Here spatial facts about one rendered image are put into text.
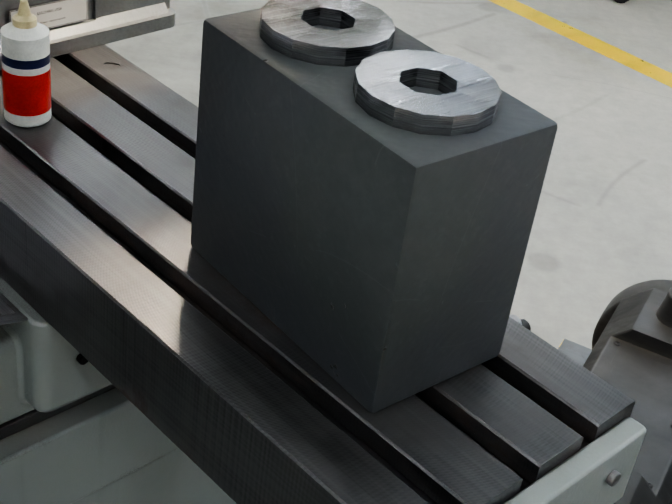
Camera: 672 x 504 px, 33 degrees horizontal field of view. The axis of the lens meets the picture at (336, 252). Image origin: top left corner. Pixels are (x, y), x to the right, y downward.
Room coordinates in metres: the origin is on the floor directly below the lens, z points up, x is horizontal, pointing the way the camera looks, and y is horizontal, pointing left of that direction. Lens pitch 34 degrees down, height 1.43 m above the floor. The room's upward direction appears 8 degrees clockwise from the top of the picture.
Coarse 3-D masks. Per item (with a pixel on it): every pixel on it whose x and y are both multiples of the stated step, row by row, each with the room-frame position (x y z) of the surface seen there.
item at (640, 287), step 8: (656, 280) 1.29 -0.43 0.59; (664, 280) 1.29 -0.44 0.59; (632, 288) 1.29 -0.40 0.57; (640, 288) 1.28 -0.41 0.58; (648, 288) 1.27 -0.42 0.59; (656, 288) 1.27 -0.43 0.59; (664, 288) 1.27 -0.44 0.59; (616, 296) 1.30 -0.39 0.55; (624, 296) 1.28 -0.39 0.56; (608, 304) 1.30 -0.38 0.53; (616, 304) 1.27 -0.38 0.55; (608, 312) 1.27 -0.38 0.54; (600, 320) 1.27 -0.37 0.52; (608, 320) 1.27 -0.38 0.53; (600, 328) 1.27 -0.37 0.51; (592, 344) 1.28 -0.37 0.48
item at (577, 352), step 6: (564, 342) 1.38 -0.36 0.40; (570, 342) 1.38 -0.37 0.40; (558, 348) 1.36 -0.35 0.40; (564, 348) 1.36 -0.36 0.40; (570, 348) 1.36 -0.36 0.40; (576, 348) 1.37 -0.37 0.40; (582, 348) 1.37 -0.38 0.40; (588, 348) 1.37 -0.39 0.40; (570, 354) 1.35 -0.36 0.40; (576, 354) 1.35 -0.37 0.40; (582, 354) 1.35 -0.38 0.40; (588, 354) 1.36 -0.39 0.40; (576, 360) 1.34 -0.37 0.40; (582, 360) 1.34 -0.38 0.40
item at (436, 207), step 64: (320, 0) 0.75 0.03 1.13; (256, 64) 0.67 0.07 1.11; (320, 64) 0.67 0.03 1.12; (384, 64) 0.66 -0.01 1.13; (448, 64) 0.67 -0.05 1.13; (256, 128) 0.67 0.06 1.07; (320, 128) 0.62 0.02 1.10; (384, 128) 0.60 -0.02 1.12; (448, 128) 0.60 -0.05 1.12; (512, 128) 0.62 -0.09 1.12; (256, 192) 0.66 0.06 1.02; (320, 192) 0.61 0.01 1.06; (384, 192) 0.57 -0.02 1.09; (448, 192) 0.58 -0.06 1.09; (512, 192) 0.62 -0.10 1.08; (256, 256) 0.66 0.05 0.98; (320, 256) 0.61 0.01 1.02; (384, 256) 0.57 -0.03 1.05; (448, 256) 0.59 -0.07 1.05; (512, 256) 0.63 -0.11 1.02; (320, 320) 0.60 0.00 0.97; (384, 320) 0.56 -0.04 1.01; (448, 320) 0.60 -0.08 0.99; (384, 384) 0.56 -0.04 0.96
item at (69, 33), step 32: (0, 0) 0.98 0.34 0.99; (32, 0) 1.00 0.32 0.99; (64, 0) 1.03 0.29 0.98; (96, 0) 1.06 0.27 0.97; (128, 0) 1.09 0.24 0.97; (160, 0) 1.12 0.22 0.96; (64, 32) 1.02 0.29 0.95; (96, 32) 1.04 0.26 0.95; (128, 32) 1.07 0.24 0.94; (0, 64) 0.96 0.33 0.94
